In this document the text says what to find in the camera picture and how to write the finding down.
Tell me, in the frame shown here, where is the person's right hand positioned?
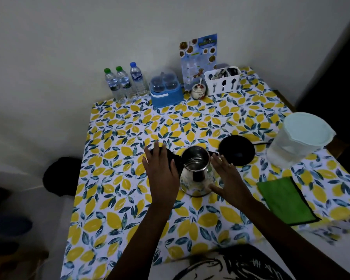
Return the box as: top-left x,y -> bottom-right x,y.
208,154 -> 253,210

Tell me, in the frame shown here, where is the person's left hand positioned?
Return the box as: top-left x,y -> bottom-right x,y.
142,140 -> 181,209

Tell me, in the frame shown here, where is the steel electric kettle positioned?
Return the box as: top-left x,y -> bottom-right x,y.
150,145 -> 217,198

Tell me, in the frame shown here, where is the person's right forearm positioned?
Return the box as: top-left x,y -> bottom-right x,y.
235,199 -> 350,280

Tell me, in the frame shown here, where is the person's left forearm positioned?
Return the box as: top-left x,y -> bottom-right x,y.
105,202 -> 178,280

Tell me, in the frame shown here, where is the black round kettle base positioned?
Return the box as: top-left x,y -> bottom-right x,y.
218,135 -> 256,167

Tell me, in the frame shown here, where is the lemon print tablecloth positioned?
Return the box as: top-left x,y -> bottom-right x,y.
60,66 -> 350,280

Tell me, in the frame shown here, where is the blue container clear lid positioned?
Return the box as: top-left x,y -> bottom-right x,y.
149,70 -> 184,108

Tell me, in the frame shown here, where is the small ceramic condiment jar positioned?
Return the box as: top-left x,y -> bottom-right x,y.
191,83 -> 206,100

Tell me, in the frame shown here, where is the green microfiber cloth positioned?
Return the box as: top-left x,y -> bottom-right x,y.
256,176 -> 322,227

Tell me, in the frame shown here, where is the clear water jug white lid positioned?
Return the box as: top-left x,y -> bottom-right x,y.
266,112 -> 337,169

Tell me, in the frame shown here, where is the white black print shirt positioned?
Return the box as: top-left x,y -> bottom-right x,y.
163,244 -> 296,280

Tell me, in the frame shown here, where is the green cap water bottle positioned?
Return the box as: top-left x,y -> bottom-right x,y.
115,66 -> 137,101
104,68 -> 126,103

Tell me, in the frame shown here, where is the blue cap water bottle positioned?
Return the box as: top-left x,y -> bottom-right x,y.
130,62 -> 149,98

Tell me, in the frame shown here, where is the white cutlery holder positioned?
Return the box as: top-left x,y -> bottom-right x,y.
204,66 -> 242,96

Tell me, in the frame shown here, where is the black round stool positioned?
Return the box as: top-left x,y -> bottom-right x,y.
43,156 -> 83,197

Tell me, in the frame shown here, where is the bunch of cutlery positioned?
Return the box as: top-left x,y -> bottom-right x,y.
211,66 -> 237,80

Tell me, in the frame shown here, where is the blue standing menu card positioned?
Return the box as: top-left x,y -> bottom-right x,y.
179,33 -> 218,91

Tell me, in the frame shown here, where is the dark blue round object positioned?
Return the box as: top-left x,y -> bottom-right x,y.
0,214 -> 33,246

